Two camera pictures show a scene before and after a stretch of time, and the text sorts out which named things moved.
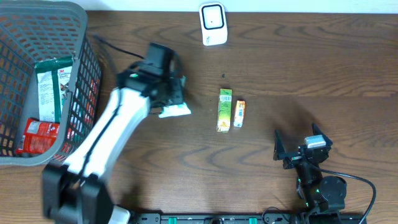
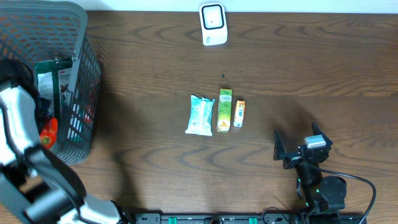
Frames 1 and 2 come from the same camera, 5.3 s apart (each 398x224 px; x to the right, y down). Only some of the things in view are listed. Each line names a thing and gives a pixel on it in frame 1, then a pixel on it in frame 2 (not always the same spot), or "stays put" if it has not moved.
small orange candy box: [240, 109] stays put
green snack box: [225, 106] stays put
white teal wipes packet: [175, 110] → [200, 116]
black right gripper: [280, 151] stays put
